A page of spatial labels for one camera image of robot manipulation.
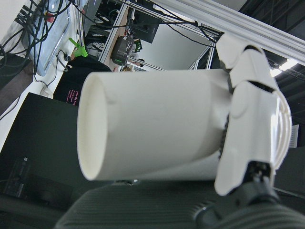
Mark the black monitor with stand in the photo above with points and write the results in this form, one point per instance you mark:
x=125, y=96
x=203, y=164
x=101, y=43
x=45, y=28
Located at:
x=35, y=131

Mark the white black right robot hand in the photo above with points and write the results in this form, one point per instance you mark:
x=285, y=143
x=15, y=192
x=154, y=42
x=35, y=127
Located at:
x=252, y=119

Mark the white paper cup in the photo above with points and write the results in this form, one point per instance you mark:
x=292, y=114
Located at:
x=155, y=119

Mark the ceiling light panel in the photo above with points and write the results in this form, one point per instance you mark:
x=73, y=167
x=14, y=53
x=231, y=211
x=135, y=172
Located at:
x=286, y=65

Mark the grey device with green light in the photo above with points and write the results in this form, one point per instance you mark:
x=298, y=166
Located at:
x=122, y=51

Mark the aluminium frame beam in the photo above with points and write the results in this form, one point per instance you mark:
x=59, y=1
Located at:
x=262, y=31

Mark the black square panel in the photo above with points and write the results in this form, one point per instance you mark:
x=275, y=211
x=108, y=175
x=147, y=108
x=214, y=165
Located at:
x=146, y=28

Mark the white barcode label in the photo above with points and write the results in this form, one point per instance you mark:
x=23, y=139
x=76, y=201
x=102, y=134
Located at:
x=294, y=136

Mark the white computer mouse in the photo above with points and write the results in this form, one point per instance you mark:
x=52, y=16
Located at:
x=48, y=92

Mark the grey blue teach pendant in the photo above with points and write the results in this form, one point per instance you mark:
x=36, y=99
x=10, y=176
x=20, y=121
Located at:
x=59, y=31

